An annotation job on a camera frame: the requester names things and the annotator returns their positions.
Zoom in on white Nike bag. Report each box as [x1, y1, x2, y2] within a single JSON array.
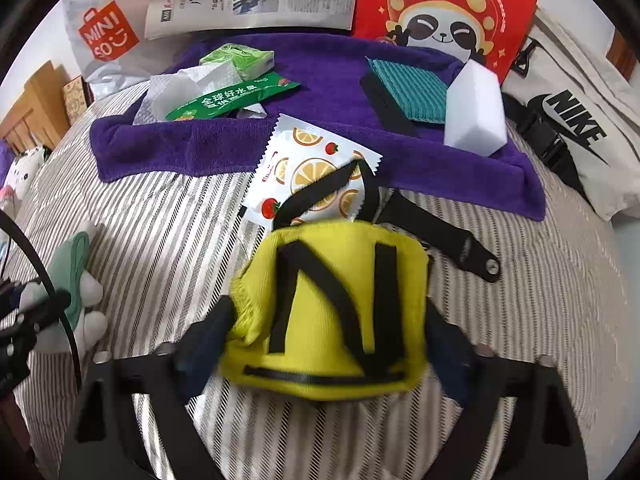
[[502, 9, 639, 220]]

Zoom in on striped bed cover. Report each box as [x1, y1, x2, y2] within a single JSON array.
[[17, 87, 639, 479]]

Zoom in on orange fruit print packet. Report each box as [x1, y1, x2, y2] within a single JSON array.
[[242, 114, 382, 230]]

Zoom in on purple towel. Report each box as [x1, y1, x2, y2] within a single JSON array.
[[89, 32, 546, 221]]

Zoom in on green snack packet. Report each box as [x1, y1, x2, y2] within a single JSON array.
[[166, 72, 299, 122]]

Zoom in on yellow mesh pouch black straps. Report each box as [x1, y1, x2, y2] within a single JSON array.
[[218, 159, 504, 402]]

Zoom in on white tissue cloth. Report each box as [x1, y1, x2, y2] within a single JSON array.
[[134, 61, 243, 126]]

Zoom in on red panda paper bag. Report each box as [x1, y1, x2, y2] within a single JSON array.
[[352, 0, 537, 80]]

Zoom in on brown patterned box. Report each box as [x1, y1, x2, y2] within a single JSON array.
[[62, 76, 93, 126]]

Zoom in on teal scrubbing pad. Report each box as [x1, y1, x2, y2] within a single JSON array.
[[368, 58, 448, 125]]

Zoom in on white plush toy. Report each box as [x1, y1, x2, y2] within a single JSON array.
[[1, 146, 50, 219]]

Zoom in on white Miniso shopping bag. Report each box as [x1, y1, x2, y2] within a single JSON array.
[[62, 0, 191, 100]]

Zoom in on mint green white cloth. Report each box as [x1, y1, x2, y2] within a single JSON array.
[[20, 220, 107, 359]]

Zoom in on black cable left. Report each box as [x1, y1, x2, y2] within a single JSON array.
[[0, 208, 84, 391]]

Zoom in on green tissue pack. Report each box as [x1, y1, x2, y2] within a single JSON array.
[[198, 44, 274, 80]]

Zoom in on white sponge block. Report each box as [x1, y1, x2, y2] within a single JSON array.
[[444, 60, 508, 157]]

